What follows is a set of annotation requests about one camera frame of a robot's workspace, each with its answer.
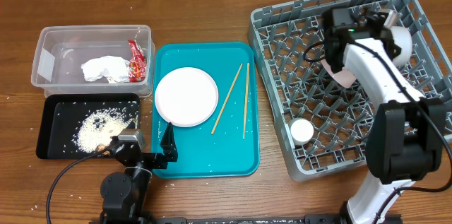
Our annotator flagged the grey metal bowl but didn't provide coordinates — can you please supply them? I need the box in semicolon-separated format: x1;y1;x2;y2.
390;26;412;67

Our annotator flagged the large white plate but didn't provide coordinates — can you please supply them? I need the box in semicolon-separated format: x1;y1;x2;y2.
154;67;219;127

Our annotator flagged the small pink bowl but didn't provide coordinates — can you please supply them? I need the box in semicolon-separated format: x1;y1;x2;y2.
321;59;357;88

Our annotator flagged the red snack wrapper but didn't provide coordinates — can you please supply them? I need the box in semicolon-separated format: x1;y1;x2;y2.
128;40;147;82

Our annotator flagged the white napkin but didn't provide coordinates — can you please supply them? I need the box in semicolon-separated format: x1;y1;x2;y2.
81;56;130;83

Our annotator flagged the wooden chopstick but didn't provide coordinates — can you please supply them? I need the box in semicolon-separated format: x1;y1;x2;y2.
211;64;243;135
242;63;250;140

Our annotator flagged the white paper cup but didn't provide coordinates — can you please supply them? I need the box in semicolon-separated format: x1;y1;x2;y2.
288;118;314;146

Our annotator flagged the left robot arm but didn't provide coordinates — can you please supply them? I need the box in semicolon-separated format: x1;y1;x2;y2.
100;124;178;223

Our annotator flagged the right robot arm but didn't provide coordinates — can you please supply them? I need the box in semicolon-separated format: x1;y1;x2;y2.
321;7;451;223

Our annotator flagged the grey dishwasher rack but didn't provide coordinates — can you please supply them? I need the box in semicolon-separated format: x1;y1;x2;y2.
248;0;451;182

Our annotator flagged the brown food scrap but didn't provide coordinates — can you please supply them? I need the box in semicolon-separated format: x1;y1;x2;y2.
95;144;109;152

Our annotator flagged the teal serving tray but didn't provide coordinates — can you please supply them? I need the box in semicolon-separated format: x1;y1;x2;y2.
154;42;260;179

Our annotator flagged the spilled white rice pile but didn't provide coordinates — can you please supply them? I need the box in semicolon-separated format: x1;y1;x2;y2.
71;107;138;153

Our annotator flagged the black plastic tray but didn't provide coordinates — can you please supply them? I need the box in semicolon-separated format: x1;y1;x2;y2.
36;93;141;159

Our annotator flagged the clear plastic bin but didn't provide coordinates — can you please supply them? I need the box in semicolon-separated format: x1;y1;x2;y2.
31;25;155;98

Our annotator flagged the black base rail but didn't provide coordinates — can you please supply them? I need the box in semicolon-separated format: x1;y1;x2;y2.
89;214;347;224

